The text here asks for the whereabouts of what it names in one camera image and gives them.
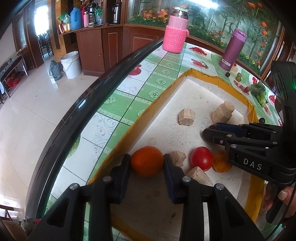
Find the black thermos on counter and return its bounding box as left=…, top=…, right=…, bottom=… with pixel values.
left=112, top=3, right=122, bottom=24

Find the right hand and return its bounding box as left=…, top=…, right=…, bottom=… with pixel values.
left=262, top=182, right=296, bottom=218

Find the dark kettle on floor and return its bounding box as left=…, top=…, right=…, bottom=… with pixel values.
left=49, top=60, right=62, bottom=81

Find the white bucket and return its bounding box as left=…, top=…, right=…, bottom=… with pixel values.
left=61, top=51, right=82, bottom=79

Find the large orange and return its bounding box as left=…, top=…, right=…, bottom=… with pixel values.
left=213, top=150, right=232, bottom=173

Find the green bok choy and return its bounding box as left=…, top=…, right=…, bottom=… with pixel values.
left=251, top=80, right=266, bottom=107

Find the pink bottle on counter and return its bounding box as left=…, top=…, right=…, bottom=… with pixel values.
left=83, top=11, right=89, bottom=28

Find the round beige chunk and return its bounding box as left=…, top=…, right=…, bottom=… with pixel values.
left=178, top=108, right=195, bottom=126

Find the pink knitted jar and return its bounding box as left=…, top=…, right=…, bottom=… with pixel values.
left=163, top=6, right=189, bottom=54

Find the purple thermos bottle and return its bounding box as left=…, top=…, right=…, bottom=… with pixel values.
left=219, top=28, right=247, bottom=71

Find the large beige ginger chunk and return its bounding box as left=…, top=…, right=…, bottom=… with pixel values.
left=186, top=166, right=213, bottom=186

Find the tall beige chunk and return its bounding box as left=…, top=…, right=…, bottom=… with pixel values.
left=211, top=101, right=235, bottom=124

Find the blue jug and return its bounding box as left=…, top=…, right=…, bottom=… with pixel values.
left=70, top=7, right=82, bottom=30

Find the small beige chunk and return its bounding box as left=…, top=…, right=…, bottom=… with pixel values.
left=169, top=151, right=187, bottom=167

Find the yellow edged tray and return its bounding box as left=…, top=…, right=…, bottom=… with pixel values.
left=87, top=68, right=265, bottom=241

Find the red tomato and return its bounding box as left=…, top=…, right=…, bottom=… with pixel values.
left=190, top=147, right=213, bottom=171

